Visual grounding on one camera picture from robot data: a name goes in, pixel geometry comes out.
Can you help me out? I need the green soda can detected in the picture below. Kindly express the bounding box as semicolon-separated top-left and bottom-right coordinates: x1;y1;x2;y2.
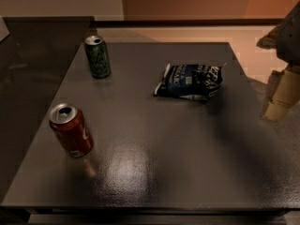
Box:
84;36;111;79

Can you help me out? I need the red coke can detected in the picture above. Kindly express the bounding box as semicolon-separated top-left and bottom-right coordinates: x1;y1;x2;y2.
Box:
49;103;94;158

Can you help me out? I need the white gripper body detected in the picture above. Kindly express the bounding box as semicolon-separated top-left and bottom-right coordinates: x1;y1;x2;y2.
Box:
277;1;300;66

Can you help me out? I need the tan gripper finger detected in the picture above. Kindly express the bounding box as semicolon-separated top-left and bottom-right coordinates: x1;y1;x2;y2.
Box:
256;25;279;50
262;65;300;121

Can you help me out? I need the dark blue chip bag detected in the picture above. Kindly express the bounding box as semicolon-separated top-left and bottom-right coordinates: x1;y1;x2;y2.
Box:
154;64;223;103

